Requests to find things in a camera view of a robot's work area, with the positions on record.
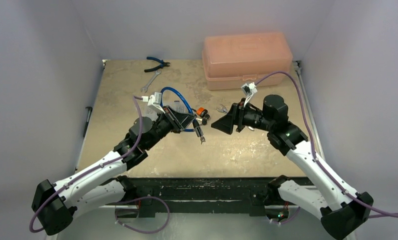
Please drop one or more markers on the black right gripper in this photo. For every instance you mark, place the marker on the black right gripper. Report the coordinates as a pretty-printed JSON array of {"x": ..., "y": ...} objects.
[{"x": 236, "y": 117}]

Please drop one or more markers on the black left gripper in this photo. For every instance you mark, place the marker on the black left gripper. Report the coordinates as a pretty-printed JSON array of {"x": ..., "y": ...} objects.
[{"x": 178, "y": 121}]

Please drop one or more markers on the blue cable lock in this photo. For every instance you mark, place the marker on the blue cable lock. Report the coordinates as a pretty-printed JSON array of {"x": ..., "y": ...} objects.
[{"x": 196, "y": 126}]

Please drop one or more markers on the orange black padlock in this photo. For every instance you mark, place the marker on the orange black padlock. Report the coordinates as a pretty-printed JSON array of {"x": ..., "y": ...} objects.
[{"x": 201, "y": 112}]

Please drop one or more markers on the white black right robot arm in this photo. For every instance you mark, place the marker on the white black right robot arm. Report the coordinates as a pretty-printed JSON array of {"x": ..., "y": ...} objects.
[{"x": 340, "y": 208}]

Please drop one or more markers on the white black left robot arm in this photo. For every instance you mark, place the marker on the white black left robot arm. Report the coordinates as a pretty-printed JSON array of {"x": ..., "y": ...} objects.
[{"x": 56, "y": 205}]

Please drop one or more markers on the clear plastic screw organizer box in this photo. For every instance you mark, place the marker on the clear plastic screw organizer box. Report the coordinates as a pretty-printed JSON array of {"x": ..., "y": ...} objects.
[{"x": 177, "y": 105}]

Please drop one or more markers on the large chrome open-end wrench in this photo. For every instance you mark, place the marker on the large chrome open-end wrench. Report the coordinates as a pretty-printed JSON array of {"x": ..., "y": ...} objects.
[{"x": 222, "y": 109}]

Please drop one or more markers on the small silver open-end wrench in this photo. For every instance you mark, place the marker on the small silver open-end wrench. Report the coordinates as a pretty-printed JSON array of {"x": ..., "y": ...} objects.
[{"x": 144, "y": 89}]

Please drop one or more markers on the pink plastic toolbox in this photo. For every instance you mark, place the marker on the pink plastic toolbox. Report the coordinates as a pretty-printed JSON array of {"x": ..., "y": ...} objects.
[{"x": 229, "y": 61}]

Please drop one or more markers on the black hammer beside table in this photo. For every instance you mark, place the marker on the black hammer beside table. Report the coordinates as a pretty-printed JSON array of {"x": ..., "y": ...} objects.
[{"x": 89, "y": 113}]

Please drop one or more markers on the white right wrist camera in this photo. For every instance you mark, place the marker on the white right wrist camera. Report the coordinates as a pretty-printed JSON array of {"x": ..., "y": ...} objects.
[{"x": 249, "y": 89}]

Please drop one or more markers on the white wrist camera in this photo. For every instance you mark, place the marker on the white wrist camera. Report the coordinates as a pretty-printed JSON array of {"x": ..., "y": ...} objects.
[
  {"x": 249, "y": 89},
  {"x": 154, "y": 102}
]

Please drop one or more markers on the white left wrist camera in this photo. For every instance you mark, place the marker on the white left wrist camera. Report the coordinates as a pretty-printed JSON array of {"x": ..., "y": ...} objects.
[{"x": 154, "y": 102}]

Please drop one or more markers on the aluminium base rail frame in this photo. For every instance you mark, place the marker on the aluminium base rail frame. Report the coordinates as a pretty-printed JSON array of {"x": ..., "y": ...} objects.
[{"x": 204, "y": 195}]

